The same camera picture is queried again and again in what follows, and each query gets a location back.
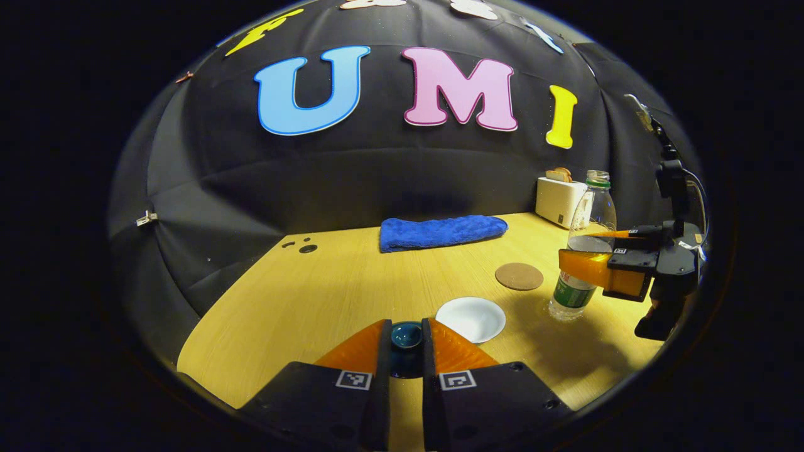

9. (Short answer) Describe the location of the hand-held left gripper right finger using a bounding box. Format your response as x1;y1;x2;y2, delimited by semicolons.
421;318;572;452

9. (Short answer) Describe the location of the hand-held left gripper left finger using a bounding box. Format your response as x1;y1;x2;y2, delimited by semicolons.
239;319;393;452

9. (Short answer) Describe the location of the clear plastic water bottle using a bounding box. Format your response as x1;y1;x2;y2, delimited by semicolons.
548;169;617;322

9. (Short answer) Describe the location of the blue teacup lid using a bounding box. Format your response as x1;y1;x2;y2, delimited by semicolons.
389;321;423;379

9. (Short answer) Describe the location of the blue teacup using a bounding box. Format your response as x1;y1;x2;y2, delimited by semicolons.
435;297;507;345

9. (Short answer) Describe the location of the round brown coaster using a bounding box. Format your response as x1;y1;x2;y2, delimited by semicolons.
495;262;545;291

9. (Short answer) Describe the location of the white toaster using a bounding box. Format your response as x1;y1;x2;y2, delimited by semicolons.
535;177;588;229

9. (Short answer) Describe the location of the blue towel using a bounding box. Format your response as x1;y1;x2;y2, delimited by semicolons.
379;215;508;254

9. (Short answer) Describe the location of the black backdrop cloth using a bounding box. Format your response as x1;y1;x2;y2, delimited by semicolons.
107;0;704;371

